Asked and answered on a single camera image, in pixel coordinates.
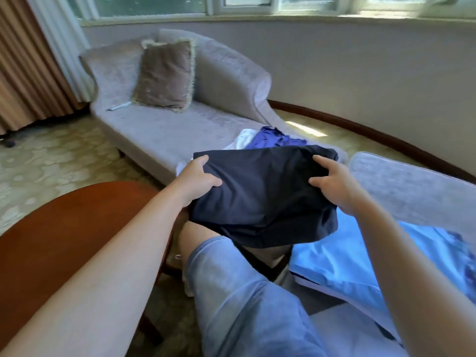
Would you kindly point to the person's right leg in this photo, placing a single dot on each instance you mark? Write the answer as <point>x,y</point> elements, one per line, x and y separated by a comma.
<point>195,238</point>

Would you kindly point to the small white flat object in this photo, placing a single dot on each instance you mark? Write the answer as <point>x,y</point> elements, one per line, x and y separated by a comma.
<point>119,105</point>

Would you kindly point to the person's left hand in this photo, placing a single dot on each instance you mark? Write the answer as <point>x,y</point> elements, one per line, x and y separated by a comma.
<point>195,182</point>

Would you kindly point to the beige curtain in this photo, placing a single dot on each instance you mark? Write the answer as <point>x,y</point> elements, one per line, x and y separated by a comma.
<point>26,63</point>

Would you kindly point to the brown fringed cushion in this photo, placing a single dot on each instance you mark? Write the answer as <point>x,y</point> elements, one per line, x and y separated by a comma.
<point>163,74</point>

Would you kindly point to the person's left forearm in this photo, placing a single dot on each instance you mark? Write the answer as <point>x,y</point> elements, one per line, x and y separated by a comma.
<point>89,286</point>

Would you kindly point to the grey velvet chaise sofa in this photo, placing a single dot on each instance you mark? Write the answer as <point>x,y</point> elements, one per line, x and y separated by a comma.
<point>163,130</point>

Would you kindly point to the white T-shirt dark print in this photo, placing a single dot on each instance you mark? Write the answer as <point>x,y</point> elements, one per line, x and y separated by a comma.
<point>242,139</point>

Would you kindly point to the white sheer curtain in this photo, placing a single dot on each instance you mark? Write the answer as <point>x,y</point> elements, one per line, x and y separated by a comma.
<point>63,41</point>

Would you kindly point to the blue denim shorts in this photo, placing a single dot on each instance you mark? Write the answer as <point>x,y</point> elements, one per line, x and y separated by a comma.
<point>245,308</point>

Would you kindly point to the round wooden table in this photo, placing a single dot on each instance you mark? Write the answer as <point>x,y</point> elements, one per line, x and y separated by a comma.
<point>59,241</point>

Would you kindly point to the white framed window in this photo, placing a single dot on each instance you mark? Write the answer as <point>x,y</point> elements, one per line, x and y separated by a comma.
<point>260,5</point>

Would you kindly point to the dark wooden baseboard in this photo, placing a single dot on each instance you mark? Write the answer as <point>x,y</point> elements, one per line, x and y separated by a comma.
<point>372,134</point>

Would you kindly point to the person's right hand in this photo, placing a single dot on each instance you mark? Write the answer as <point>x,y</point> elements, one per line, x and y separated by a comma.
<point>340,186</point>

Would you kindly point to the navy T-shirt white chest emblem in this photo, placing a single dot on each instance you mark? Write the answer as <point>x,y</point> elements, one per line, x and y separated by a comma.
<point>260,197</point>

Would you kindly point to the grey splatter print T-shirt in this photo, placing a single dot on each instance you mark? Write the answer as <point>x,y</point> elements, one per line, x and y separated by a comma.
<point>353,334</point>

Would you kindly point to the plain royal blue T-shirt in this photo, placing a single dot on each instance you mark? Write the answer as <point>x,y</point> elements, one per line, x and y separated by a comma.
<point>271,137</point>

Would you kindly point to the light blue gradient splatter T-shirt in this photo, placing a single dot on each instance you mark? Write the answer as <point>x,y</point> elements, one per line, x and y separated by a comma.
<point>349,264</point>

